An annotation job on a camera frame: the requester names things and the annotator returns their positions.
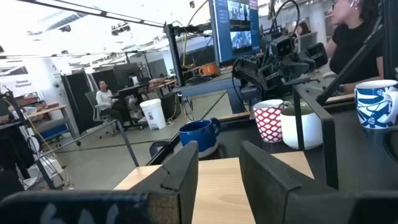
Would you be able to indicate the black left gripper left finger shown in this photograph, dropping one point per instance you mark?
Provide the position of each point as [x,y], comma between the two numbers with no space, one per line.
[183,174]

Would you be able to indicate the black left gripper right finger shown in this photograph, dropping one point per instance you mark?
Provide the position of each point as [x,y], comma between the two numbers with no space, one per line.
[264,186]

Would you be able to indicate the dark blue ceramic mug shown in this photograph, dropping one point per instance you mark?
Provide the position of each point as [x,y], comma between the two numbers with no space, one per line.
[197,137]

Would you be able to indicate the red white lattice mug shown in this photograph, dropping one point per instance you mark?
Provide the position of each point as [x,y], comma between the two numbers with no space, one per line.
[268,124]

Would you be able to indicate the white mug green interior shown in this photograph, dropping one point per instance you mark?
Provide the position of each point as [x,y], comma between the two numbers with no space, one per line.
[312,130]

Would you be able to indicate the blue white patterned mug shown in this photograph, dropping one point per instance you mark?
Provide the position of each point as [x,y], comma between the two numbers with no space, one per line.
[371,105]

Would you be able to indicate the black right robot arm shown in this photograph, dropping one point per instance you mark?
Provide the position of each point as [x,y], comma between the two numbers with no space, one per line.
[317,56]

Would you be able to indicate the orange mug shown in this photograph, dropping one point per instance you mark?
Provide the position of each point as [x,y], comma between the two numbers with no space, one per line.
[210,70]

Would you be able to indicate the blue screen computer monitor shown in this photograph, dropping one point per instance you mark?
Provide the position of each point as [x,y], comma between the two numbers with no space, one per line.
[233,31]

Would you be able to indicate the white waste bin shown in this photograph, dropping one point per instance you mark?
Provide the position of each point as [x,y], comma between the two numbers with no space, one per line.
[153,115]

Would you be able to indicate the person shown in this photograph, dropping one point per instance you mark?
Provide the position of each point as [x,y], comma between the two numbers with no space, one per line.
[9,149]
[351,46]
[303,28]
[104,99]

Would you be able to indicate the black standing desk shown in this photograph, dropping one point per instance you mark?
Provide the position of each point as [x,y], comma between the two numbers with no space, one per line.
[130,90]

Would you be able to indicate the gray office chair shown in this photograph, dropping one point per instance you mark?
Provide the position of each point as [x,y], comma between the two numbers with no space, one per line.
[91,102]

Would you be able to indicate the black partition panel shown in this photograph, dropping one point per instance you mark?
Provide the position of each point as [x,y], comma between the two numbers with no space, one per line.
[76,102]
[118,74]

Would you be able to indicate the blue storage bin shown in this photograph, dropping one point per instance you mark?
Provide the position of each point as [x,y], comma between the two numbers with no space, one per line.
[54,132]

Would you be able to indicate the wooden workbench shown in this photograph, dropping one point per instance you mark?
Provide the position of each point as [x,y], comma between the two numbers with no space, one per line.
[46,110]

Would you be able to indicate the overhead light bar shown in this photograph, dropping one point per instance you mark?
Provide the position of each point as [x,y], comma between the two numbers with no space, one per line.
[93,12]

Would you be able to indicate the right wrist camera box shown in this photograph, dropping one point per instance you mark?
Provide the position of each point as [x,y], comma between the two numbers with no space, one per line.
[282,46]

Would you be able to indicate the black metal post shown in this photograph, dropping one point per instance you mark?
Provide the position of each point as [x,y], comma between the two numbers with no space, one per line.
[175,56]

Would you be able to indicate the black diagonal frame strut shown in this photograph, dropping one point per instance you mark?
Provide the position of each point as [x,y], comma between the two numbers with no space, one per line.
[348,68]

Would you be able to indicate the black ceiling camera cluster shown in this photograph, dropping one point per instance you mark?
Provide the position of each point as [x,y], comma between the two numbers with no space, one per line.
[120,28]

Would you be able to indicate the black vertical frame post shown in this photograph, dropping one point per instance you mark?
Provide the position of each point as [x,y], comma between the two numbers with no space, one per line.
[390,40]

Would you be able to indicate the white wall sign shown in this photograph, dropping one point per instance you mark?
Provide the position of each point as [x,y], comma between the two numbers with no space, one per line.
[21,85]

